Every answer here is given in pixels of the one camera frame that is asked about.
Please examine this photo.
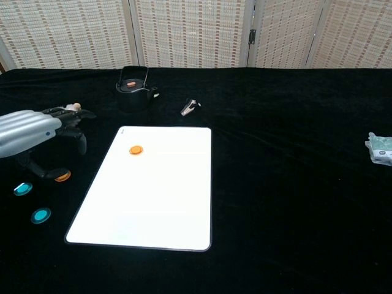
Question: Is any black teapot with handle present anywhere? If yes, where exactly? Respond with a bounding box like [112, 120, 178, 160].
[115, 66, 160, 113]

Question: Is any white magnetic board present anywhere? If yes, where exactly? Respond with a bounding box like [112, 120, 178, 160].
[64, 125, 213, 252]

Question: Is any cyan disc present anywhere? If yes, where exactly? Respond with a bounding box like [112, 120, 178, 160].
[30, 207, 52, 225]
[13, 182, 34, 197]

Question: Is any black velvet tablecloth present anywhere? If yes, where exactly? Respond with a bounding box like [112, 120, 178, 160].
[0, 66, 392, 294]

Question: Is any small metal clip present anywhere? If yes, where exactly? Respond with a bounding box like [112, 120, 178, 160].
[180, 98, 202, 116]

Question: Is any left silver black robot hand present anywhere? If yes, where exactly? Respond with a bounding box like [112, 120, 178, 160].
[0, 105, 97, 181]

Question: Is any green white tissue pack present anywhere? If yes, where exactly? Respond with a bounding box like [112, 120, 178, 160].
[364, 132, 392, 167]

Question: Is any woven bamboo folding screen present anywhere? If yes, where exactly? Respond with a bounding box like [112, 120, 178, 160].
[0, 0, 392, 73]

